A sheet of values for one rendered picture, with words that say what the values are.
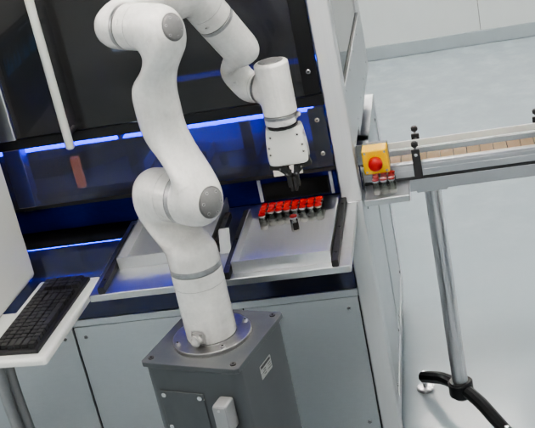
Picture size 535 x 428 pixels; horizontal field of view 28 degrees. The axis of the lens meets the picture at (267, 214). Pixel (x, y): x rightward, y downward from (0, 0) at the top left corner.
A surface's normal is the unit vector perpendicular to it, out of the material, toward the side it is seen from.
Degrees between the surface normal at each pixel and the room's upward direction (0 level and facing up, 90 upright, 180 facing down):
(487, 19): 90
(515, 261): 0
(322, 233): 0
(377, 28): 90
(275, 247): 0
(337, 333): 90
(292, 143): 90
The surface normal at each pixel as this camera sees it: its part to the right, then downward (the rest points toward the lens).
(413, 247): -0.19, -0.90
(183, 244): -0.08, -0.61
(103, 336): -0.12, 0.41
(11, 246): 0.96, -0.10
